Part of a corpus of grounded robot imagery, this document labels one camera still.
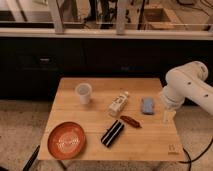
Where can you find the black chair leg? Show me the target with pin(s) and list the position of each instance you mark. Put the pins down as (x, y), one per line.
(31, 159)

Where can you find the orange bowl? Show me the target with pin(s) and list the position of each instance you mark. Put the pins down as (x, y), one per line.
(66, 140)

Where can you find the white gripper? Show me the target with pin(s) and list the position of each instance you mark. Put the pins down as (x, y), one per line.
(168, 116)

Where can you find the dark cabinet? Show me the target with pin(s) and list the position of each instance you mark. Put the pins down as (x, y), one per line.
(31, 68)

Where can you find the black striped case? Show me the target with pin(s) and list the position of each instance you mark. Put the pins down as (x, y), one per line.
(112, 133)

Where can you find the wooden box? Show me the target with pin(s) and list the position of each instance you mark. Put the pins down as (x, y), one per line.
(160, 19)

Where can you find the white bottle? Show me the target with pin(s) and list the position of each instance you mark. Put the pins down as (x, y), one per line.
(118, 104)

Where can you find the blue sponge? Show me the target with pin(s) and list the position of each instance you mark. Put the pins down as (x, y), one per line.
(147, 106)

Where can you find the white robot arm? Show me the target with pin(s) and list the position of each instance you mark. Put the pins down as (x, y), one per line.
(187, 82)

